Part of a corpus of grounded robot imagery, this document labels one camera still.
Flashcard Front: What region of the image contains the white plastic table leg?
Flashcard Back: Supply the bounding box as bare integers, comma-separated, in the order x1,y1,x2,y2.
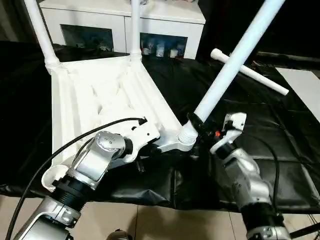
22,0,63,72
177,0,287,147
209,48,290,96
128,0,144,62

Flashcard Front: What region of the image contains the black work mat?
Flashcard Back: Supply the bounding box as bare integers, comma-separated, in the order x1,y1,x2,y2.
0,39,320,213

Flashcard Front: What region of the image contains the flat white board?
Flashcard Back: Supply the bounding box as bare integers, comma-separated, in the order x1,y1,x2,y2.
275,67,320,125

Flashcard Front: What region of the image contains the white cabinet with glass doors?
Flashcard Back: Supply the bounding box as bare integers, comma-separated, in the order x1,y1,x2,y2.
38,0,207,61

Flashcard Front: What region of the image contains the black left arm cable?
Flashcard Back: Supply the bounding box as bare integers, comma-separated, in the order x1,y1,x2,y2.
4,117,148,240

